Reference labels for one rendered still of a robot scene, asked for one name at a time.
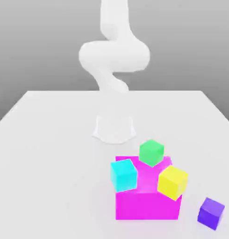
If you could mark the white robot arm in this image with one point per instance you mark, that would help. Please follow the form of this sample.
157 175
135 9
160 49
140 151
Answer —
114 56

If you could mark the small green cube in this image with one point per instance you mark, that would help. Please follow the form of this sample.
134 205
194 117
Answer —
151 153

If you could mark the small cyan cube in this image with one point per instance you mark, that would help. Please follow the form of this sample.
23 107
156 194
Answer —
123 175

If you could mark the small yellow cube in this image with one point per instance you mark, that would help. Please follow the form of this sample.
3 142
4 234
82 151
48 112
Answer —
172 183

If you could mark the small purple cube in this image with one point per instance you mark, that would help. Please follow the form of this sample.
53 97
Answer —
209 214

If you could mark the large magenta box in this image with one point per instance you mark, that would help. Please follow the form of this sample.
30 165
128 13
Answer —
147 205

